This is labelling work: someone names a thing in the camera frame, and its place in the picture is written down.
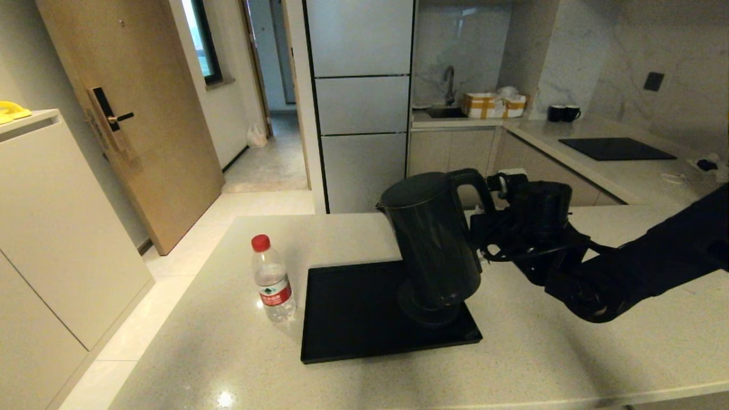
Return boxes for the black electric kettle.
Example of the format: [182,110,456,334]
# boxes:
[376,168,495,311]

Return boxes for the clear red-label water bottle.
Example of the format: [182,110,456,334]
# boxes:
[251,234,297,323]

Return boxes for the black round kettle base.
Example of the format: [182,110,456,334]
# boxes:
[398,280,463,327]

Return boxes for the beige kitchen base cabinets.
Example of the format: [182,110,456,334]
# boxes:
[406,126,626,209]

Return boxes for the black induction cooktop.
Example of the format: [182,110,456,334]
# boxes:
[558,137,678,161]

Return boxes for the yellow checked basket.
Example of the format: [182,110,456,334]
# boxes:
[462,92,527,119]

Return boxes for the black and white clutter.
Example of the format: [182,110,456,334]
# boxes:
[689,153,729,184]

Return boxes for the black rectangular tray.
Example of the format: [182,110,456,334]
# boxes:
[301,260,484,364]

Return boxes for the silver refrigerator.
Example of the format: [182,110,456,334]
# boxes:
[302,0,415,214]

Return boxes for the dark framed window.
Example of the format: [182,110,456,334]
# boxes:
[182,0,224,86]

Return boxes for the light wooden door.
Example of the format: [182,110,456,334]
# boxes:
[35,0,225,256]

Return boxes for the white tall cabinet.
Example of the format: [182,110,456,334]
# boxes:
[0,109,155,410]

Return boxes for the yellow object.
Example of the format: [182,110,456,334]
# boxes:
[0,101,33,125]

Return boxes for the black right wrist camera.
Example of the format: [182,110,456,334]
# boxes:
[487,168,529,199]

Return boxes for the black door lock handle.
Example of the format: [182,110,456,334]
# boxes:
[87,87,136,152]

